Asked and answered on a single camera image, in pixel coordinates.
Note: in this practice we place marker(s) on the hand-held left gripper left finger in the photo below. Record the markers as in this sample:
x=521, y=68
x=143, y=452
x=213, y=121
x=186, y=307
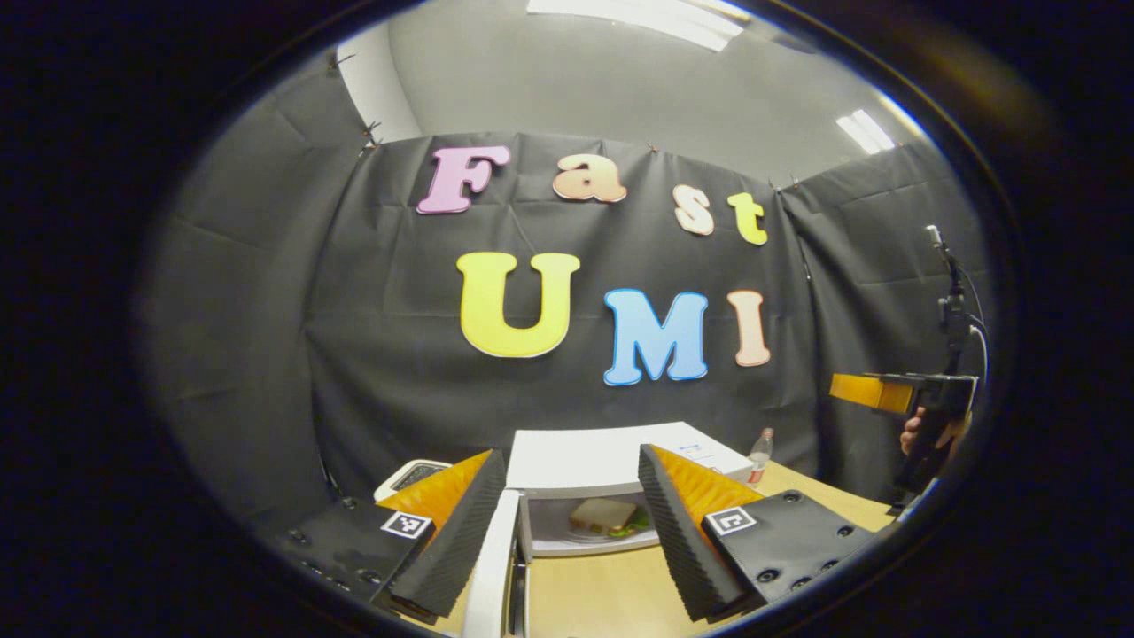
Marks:
x=461, y=540

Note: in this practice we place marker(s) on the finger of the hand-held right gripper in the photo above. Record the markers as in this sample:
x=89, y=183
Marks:
x=864, y=390

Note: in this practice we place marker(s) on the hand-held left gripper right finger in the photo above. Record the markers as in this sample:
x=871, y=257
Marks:
x=682, y=549

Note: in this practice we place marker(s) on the white microwave oven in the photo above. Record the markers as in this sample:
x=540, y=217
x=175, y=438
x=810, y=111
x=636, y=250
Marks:
x=576, y=456

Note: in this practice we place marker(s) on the white toaster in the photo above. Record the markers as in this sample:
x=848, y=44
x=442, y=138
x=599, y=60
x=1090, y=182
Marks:
x=412, y=474

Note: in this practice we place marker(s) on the clear plastic bottle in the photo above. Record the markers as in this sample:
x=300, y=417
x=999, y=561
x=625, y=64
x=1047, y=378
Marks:
x=760, y=452

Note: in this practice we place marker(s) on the black backdrop cloth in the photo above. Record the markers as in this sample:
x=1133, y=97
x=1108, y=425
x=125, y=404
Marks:
x=354, y=337

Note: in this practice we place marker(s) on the small ceiling light panel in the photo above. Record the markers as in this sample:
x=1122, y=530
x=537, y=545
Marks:
x=866, y=131

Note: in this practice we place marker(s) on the large ceiling light panel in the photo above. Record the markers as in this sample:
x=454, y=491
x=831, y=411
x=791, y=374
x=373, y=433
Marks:
x=638, y=19

